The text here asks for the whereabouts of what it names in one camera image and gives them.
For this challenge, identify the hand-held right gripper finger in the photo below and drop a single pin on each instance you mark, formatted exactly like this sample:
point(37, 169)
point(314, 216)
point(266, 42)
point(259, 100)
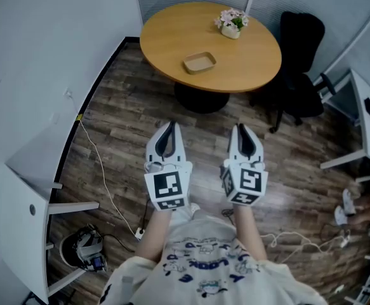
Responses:
point(257, 151)
point(235, 145)

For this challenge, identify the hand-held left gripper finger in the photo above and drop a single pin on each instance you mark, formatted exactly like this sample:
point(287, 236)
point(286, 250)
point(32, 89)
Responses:
point(153, 146)
point(179, 148)

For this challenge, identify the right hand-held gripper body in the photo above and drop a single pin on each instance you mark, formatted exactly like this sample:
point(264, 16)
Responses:
point(248, 183)

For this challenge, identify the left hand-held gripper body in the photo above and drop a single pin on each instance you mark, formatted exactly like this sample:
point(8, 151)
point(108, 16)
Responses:
point(169, 183)

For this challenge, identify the beige tray container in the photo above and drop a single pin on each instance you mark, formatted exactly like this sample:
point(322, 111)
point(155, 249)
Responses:
point(200, 63)

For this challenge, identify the person's left forearm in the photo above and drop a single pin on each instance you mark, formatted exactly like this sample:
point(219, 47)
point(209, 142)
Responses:
point(154, 234)

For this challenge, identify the person's right forearm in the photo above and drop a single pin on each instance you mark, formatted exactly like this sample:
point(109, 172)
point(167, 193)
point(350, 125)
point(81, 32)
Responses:
point(249, 230)

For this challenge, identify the white power strip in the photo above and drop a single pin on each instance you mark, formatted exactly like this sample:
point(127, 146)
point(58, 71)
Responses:
point(139, 233)

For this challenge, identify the black office chair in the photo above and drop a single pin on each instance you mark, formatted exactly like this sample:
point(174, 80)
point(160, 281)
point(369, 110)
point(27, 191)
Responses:
point(299, 87)

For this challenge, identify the person's white printed shirt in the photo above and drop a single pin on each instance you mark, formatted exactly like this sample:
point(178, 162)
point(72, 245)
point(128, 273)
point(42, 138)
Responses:
point(203, 265)

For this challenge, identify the black and grey headset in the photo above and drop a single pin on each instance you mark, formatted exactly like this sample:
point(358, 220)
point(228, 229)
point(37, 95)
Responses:
point(86, 249)

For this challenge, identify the round wooden table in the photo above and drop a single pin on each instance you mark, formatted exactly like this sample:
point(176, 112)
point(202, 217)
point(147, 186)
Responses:
point(178, 33)

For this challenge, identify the pink flowers in white pot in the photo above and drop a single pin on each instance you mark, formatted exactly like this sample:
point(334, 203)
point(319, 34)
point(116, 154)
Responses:
point(231, 24)

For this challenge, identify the white desk with grommet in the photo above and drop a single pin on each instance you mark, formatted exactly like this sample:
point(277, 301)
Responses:
point(23, 227)

